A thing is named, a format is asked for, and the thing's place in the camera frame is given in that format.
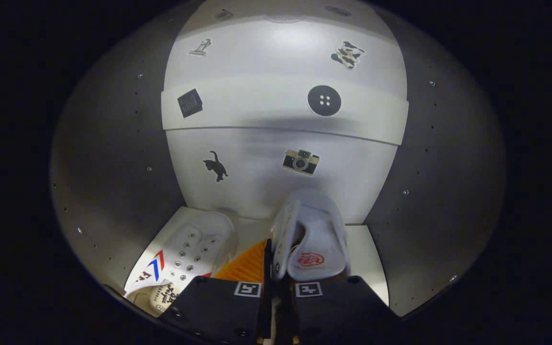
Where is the white shoe with red print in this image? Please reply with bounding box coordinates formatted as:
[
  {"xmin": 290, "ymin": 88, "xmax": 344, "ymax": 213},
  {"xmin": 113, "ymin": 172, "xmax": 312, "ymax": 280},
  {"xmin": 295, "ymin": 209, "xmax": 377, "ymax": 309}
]
[{"xmin": 270, "ymin": 188, "xmax": 352, "ymax": 282}]

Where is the white shoe with striped side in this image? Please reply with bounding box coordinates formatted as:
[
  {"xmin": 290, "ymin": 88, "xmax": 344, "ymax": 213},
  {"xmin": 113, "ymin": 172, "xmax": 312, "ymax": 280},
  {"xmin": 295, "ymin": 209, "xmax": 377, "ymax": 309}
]
[{"xmin": 124, "ymin": 211, "xmax": 238, "ymax": 318}]

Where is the grey shoe cabinet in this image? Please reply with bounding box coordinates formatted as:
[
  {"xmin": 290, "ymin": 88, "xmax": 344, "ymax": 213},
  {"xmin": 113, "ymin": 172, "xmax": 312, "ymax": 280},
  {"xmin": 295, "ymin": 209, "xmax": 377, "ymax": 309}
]
[{"xmin": 50, "ymin": 0, "xmax": 506, "ymax": 319}]

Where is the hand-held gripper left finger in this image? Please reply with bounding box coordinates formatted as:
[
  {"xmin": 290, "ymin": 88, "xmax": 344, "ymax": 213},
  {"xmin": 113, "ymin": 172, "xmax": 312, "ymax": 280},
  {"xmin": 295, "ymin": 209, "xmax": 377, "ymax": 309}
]
[{"xmin": 160, "ymin": 238, "xmax": 274, "ymax": 345}]

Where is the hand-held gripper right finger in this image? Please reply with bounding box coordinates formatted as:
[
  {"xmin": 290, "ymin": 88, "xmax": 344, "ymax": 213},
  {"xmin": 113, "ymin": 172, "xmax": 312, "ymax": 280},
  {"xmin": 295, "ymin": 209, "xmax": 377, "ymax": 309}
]
[{"xmin": 283, "ymin": 274, "xmax": 400, "ymax": 345}]

